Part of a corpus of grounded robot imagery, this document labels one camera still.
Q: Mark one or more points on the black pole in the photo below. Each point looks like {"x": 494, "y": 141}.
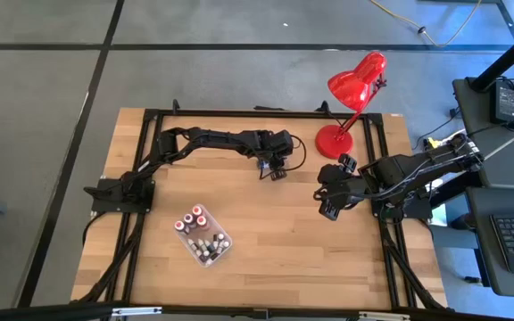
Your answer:
{"x": 507, "y": 55}

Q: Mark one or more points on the red desk lamp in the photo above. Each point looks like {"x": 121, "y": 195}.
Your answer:
{"x": 355, "y": 84}

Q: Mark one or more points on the clear plastic container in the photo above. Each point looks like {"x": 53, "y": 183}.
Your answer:
{"x": 190, "y": 236}

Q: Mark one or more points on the black power adapter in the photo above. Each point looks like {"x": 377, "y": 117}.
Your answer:
{"x": 505, "y": 101}

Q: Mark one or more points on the purple-capped food coloring bottle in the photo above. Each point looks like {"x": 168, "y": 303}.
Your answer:
{"x": 188, "y": 218}

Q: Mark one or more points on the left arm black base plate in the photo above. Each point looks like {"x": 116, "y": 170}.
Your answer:
{"x": 105, "y": 196}

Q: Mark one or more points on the blue-labelled paint bottle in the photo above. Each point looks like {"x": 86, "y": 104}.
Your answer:
{"x": 263, "y": 164}

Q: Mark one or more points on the dark grey desk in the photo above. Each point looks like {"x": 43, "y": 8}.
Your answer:
{"x": 507, "y": 165}
{"x": 480, "y": 223}

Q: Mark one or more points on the pink-capped food coloring bottle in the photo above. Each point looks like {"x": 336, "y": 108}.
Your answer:
{"x": 179, "y": 226}

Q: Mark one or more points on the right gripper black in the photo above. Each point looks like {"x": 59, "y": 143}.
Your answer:
{"x": 339, "y": 185}

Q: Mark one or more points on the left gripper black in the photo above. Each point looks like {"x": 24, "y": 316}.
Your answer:
{"x": 279, "y": 147}

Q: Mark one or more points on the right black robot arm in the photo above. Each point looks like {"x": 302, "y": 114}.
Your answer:
{"x": 417, "y": 169}

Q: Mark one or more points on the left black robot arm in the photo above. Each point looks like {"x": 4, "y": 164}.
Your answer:
{"x": 221, "y": 138}

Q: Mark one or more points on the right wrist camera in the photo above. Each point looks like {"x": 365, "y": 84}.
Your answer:
{"x": 347, "y": 162}

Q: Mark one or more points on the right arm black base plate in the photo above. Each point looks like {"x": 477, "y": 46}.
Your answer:
{"x": 417, "y": 209}

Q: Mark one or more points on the red-capped food coloring bottle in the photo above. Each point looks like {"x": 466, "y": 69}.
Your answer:
{"x": 197, "y": 210}

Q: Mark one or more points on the black overhead beam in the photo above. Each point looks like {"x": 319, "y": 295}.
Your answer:
{"x": 38, "y": 312}

